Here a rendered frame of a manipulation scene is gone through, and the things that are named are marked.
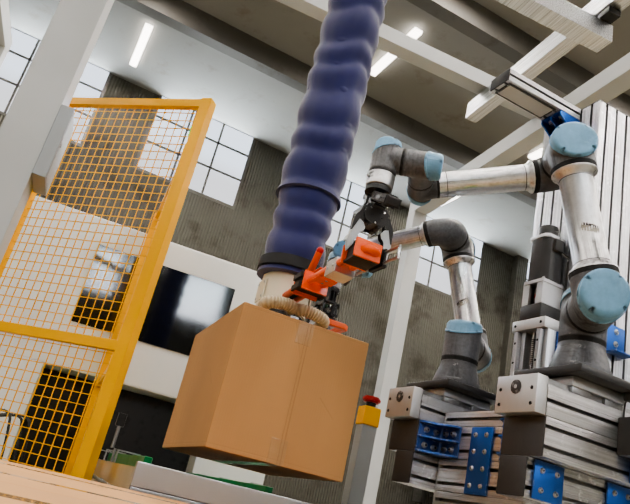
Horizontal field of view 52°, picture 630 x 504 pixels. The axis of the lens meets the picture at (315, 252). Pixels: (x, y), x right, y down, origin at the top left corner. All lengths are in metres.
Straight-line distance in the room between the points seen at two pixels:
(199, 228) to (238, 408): 9.91
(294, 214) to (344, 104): 0.48
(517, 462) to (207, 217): 10.39
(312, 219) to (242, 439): 0.79
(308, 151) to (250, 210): 9.76
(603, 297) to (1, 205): 1.95
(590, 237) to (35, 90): 2.00
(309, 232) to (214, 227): 9.55
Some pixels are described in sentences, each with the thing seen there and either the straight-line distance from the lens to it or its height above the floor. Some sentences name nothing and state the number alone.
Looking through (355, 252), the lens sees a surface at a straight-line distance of 1.61.
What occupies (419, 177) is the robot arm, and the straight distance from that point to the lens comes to 1.80.
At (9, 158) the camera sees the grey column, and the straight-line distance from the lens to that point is 2.61.
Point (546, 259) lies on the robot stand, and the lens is 2.10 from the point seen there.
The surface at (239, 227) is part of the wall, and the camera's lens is 11.87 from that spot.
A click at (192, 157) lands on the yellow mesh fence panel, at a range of 2.76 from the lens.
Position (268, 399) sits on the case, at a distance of 1.82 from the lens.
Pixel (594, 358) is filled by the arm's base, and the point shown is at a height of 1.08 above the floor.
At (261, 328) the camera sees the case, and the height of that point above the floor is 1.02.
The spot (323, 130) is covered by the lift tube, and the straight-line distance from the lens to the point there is 2.35.
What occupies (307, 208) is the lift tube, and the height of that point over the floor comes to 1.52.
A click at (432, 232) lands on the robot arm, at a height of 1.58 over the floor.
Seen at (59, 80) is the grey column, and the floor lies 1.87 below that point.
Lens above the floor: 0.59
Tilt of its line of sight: 21 degrees up
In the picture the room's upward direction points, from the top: 14 degrees clockwise
